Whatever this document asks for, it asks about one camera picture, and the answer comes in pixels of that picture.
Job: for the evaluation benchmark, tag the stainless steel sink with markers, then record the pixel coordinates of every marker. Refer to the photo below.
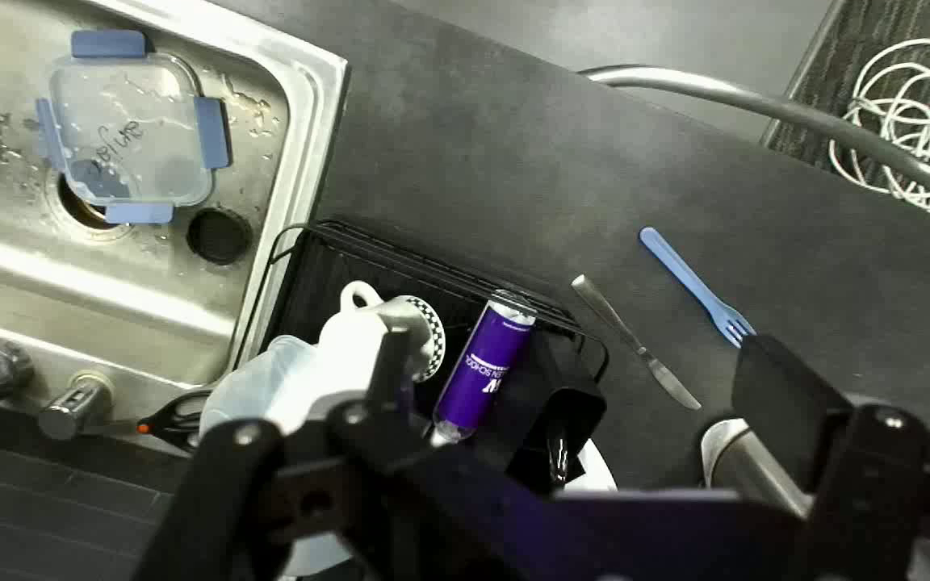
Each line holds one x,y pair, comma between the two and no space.
13,269

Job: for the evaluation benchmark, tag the white perforated disc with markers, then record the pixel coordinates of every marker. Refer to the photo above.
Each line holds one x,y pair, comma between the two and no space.
432,339

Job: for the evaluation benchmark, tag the purple bottle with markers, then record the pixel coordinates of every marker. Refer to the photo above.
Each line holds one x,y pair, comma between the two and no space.
483,373

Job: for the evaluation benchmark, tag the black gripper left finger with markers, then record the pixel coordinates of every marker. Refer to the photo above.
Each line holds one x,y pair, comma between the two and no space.
228,485

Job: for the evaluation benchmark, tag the blue plastic fork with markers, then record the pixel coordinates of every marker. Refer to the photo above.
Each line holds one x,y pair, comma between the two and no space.
692,283

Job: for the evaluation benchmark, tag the black dish rack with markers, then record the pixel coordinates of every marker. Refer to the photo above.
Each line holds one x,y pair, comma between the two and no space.
326,269

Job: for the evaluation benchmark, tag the black sink plug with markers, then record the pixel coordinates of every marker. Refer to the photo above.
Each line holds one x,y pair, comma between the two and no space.
217,235

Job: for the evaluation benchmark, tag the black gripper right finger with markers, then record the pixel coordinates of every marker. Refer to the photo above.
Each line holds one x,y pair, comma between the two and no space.
864,485

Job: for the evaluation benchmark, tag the metal table knife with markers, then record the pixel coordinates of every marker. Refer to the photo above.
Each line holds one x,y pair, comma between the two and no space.
639,345

